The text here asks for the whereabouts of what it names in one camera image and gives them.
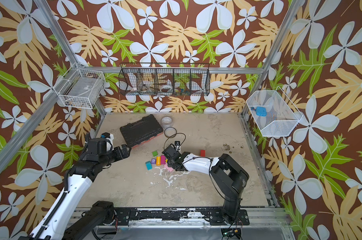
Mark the teal wood block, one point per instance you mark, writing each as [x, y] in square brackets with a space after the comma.
[148, 165]

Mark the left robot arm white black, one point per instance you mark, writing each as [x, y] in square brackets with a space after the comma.
[97, 154]

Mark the white wire basket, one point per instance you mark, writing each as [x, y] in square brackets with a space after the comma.
[282, 114]
[80, 87]

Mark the white wire basket right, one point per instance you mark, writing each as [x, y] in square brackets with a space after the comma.
[282, 114]

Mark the orange wood block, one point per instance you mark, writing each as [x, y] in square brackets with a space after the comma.
[158, 161]

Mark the blue object in basket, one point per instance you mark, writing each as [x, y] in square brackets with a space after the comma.
[259, 111]

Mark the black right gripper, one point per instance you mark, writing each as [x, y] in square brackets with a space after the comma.
[172, 154]

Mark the magenta wood block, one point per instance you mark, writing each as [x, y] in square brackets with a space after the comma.
[162, 160]

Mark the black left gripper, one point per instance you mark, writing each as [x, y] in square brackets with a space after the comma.
[121, 156]

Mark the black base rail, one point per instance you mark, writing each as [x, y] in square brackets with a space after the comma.
[211, 215]

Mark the white wire basket left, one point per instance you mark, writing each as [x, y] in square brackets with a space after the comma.
[80, 87]

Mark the black plastic tool case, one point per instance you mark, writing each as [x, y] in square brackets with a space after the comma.
[141, 131]

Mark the pink wood block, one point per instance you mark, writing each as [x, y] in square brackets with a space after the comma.
[168, 168]

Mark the white tape roll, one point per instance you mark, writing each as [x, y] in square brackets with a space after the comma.
[166, 89]

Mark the black wire basket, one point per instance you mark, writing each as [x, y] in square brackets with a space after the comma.
[186, 79]

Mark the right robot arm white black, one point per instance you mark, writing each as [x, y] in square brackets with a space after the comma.
[227, 176]

